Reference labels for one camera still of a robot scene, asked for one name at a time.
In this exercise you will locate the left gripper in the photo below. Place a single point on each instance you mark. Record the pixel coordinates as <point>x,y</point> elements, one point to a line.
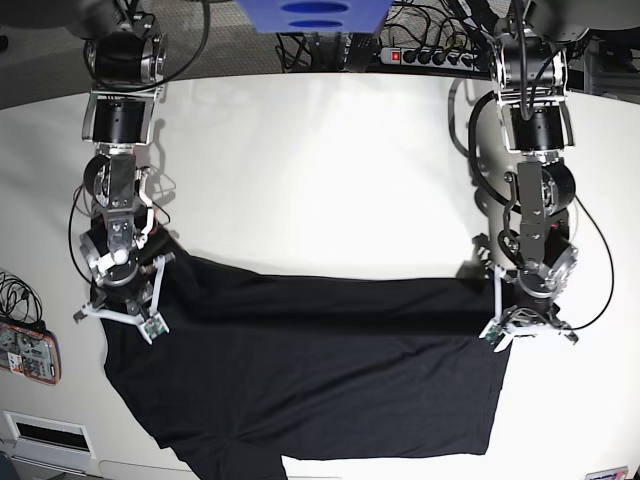
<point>523,308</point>

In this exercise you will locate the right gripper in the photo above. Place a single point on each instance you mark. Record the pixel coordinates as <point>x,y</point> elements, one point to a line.
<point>132,299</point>

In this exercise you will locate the black T-shirt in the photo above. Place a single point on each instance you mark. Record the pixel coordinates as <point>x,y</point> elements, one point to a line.
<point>255,368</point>

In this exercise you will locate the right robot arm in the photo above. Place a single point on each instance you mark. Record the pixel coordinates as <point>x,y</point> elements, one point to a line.
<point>125,55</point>

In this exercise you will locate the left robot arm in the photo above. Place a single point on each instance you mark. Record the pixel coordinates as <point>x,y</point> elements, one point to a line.
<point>529,70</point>

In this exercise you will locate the orange electronics case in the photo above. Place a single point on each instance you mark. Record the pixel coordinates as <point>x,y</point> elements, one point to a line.
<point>30,351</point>

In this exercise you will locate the card at table edge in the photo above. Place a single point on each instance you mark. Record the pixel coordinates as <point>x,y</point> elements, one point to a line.
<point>618,473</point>

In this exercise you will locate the white power strip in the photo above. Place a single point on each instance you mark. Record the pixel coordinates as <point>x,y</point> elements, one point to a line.
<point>432,58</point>

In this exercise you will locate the blue plastic bin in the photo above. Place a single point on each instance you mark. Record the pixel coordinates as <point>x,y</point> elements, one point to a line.
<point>336,16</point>

